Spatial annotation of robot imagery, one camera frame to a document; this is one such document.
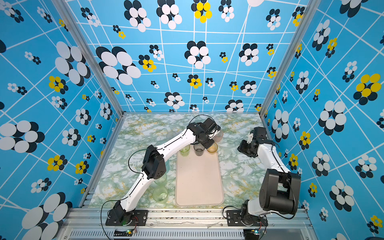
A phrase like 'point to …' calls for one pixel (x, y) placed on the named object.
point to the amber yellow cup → (213, 148)
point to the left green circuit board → (127, 233)
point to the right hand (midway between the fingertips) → (242, 148)
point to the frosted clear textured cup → (170, 134)
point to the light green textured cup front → (160, 194)
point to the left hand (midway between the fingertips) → (210, 141)
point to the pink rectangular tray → (198, 181)
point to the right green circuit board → (257, 231)
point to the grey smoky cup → (199, 149)
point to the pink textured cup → (219, 137)
